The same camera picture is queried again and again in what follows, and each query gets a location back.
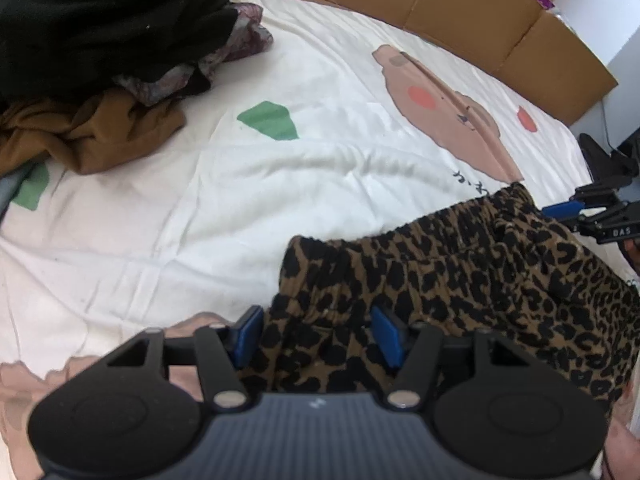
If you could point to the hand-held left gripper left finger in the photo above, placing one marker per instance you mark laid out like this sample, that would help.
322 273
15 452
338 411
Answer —
248 336

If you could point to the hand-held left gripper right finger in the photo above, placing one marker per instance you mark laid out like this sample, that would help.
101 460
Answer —
387 339

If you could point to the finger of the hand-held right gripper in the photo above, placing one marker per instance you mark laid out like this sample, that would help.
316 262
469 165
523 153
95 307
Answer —
562 209

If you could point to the leopard print skirt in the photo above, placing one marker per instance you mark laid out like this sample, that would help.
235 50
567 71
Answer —
465 280

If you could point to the pile of black clothes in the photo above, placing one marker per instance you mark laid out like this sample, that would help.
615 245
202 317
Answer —
100 20

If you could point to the black device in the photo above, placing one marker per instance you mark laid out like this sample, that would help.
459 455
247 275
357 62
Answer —
602 157

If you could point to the white printed bed sheet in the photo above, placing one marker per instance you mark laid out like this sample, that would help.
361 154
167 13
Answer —
280 200

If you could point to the brown cardboard sheet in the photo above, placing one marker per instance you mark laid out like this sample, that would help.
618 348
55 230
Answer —
450 10

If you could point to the brown garment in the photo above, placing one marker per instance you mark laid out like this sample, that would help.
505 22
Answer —
95 130

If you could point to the grey-blue cloth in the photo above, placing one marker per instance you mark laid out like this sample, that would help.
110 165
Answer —
5 195

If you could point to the purple patterned cloth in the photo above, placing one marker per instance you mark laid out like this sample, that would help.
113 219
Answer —
235 40

